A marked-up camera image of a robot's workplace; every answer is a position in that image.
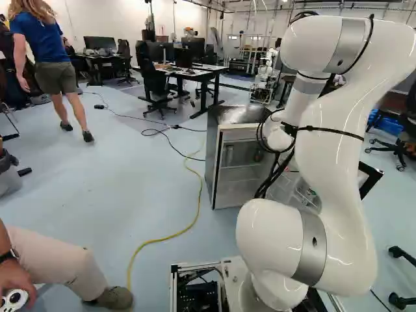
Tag silver mini fridge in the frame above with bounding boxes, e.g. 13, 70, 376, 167
204, 104, 300, 211

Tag fridge door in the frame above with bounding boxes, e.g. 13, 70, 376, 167
268, 160, 385, 212

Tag black-legged white-top desk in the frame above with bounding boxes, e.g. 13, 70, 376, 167
153, 62, 230, 120

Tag black office chair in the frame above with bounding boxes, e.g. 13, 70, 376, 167
365, 109, 416, 172
135, 40, 179, 120

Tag white robot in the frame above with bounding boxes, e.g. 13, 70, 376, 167
249, 46, 284, 105

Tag person's legs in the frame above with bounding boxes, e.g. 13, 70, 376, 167
0, 218, 135, 311

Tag person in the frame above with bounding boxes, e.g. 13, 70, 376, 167
7, 0, 96, 144

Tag person's hand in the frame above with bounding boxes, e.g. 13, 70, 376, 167
0, 249, 38, 312

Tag white game controller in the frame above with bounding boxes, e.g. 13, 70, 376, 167
0, 289, 30, 310

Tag yellow floor cable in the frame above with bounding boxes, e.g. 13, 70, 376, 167
127, 150, 204, 291

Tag black floor cable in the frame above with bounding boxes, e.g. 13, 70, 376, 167
81, 91, 209, 163

